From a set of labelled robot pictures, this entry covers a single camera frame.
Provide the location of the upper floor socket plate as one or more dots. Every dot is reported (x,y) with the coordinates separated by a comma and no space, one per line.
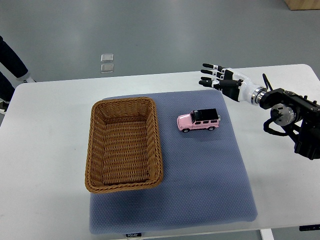
(107,57)

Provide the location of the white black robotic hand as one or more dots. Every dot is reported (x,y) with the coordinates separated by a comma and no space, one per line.
(232,83)

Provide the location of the pink toy car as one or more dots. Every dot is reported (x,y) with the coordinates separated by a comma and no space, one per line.
(202,119)

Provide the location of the person's dark trouser leg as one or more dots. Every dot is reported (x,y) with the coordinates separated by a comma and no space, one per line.
(11,61)

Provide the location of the lower floor socket plate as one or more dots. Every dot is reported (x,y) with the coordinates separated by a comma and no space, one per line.
(107,68)

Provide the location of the blue grey mat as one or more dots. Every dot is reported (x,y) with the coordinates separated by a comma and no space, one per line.
(205,180)

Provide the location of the floor socket plate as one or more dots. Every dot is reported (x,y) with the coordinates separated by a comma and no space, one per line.
(107,57)
(107,68)

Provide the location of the white table leg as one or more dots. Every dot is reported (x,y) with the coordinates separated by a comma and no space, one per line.
(266,234)

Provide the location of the wooden box corner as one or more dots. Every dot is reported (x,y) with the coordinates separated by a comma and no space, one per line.
(301,5)

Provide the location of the brown wicker basket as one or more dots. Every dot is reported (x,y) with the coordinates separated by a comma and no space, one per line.
(124,149)

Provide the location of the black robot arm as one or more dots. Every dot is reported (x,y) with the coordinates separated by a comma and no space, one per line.
(294,116)

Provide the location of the black table control panel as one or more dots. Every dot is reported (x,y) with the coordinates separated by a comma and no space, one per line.
(305,228)

